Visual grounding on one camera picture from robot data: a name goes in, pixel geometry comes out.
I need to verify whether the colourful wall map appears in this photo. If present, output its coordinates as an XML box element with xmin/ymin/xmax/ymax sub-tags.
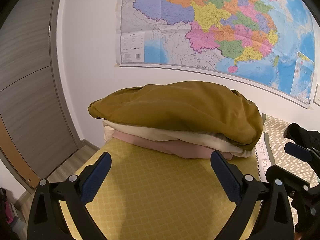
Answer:
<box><xmin>116</xmin><ymin>0</ymin><xmax>319</xmax><ymax>108</ymax></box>

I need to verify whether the patterned pillow with lettering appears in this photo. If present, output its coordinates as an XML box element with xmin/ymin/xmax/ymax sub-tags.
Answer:
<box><xmin>256</xmin><ymin>113</ymin><xmax>320</xmax><ymax>228</ymax></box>

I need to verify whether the white wall switch plate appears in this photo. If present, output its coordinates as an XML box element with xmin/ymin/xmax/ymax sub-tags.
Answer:
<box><xmin>313</xmin><ymin>84</ymin><xmax>320</xmax><ymax>106</ymax></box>

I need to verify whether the mustard brown jacket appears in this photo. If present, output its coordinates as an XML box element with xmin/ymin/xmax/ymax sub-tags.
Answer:
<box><xmin>88</xmin><ymin>81</ymin><xmax>263</xmax><ymax>151</ymax></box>

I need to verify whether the yellow green bedsheet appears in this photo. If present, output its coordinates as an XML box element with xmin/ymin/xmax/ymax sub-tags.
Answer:
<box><xmin>58</xmin><ymin>137</ymin><xmax>263</xmax><ymax>240</ymax></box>

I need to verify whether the grey wooden door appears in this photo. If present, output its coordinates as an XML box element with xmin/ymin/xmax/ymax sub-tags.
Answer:
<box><xmin>1</xmin><ymin>0</ymin><xmax>82</xmax><ymax>192</ymax></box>

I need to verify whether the pink folded garment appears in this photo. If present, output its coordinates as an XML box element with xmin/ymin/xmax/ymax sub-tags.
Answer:
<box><xmin>112</xmin><ymin>129</ymin><xmax>234</xmax><ymax>160</ymax></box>

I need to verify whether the cream folded garment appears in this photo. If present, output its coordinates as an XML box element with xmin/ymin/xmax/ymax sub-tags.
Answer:
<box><xmin>102</xmin><ymin>119</ymin><xmax>256</xmax><ymax>158</ymax></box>

